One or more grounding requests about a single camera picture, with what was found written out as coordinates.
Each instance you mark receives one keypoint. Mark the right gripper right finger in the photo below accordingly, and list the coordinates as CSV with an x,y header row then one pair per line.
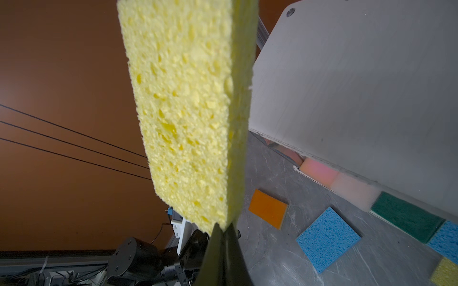
x,y
235,270

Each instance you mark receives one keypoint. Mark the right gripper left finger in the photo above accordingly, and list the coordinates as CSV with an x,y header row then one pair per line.
x,y
212,270

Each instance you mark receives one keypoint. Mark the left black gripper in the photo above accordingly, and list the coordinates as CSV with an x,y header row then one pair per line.
x,y
138,263

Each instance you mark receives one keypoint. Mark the pink sponge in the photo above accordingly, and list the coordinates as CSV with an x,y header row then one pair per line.
x,y
313,170

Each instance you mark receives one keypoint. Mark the white beige sponge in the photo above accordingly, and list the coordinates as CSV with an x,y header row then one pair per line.
x,y
360,194

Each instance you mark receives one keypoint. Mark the yellow green sponge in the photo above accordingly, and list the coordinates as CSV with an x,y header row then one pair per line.
x,y
191,68

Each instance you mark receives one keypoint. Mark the light blue sponge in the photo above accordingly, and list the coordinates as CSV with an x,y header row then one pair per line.
x,y
327,239
445,241

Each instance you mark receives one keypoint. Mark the white two-tier shelf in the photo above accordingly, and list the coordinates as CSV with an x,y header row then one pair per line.
x,y
369,88

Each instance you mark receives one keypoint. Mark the orange sponge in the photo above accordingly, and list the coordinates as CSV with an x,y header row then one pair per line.
x,y
266,207

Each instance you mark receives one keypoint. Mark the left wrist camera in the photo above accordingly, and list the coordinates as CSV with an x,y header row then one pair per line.
x,y
183,229

